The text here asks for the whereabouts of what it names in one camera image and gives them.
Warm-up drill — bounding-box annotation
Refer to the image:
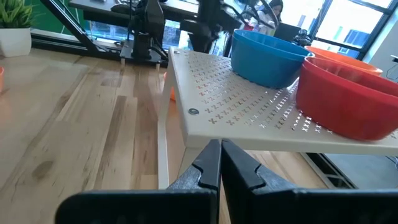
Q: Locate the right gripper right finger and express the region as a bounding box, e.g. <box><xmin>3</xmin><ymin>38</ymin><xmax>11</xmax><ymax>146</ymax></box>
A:
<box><xmin>221</xmin><ymin>138</ymin><xmax>398</xmax><ymax>224</ymax></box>

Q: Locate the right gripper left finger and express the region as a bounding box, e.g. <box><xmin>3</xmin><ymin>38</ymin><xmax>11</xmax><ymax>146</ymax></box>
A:
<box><xmin>55</xmin><ymin>139</ymin><xmax>221</xmax><ymax>224</ymax></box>

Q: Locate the red plastic mini bowl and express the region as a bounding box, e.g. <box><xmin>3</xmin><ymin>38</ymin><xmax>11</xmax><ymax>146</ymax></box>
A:
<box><xmin>295</xmin><ymin>56</ymin><xmax>398</xmax><ymax>97</ymax></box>
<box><xmin>295</xmin><ymin>62</ymin><xmax>398</xmax><ymax>142</ymax></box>

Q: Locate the white perforated metal shelf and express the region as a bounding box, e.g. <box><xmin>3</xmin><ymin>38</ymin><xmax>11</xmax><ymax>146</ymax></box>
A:
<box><xmin>157</xmin><ymin>46</ymin><xmax>398</xmax><ymax>190</ymax></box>

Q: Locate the person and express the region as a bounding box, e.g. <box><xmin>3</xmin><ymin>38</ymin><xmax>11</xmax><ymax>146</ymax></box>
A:
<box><xmin>250</xmin><ymin>0</ymin><xmax>284</xmax><ymax>37</ymax></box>

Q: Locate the black laptop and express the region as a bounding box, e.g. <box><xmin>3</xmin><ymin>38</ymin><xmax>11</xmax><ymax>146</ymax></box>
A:
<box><xmin>273</xmin><ymin>22</ymin><xmax>302</xmax><ymax>43</ymax></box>

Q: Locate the black bag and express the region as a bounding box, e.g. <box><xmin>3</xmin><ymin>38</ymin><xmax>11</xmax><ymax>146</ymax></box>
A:
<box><xmin>291</xmin><ymin>29</ymin><xmax>313</xmax><ymax>47</ymax></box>

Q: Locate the office desk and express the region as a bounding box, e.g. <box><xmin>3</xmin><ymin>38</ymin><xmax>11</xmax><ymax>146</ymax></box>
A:
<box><xmin>68</xmin><ymin>0</ymin><xmax>203</xmax><ymax>24</ymax></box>

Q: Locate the green board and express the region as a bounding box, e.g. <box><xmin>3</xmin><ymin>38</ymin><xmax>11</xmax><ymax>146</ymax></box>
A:
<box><xmin>24</xmin><ymin>0</ymin><xmax>68</xmax><ymax>35</ymax></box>

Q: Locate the green plant in white pot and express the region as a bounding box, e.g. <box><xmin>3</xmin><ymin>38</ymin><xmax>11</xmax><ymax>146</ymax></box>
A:
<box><xmin>0</xmin><ymin>0</ymin><xmax>34</xmax><ymax>58</ymax></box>

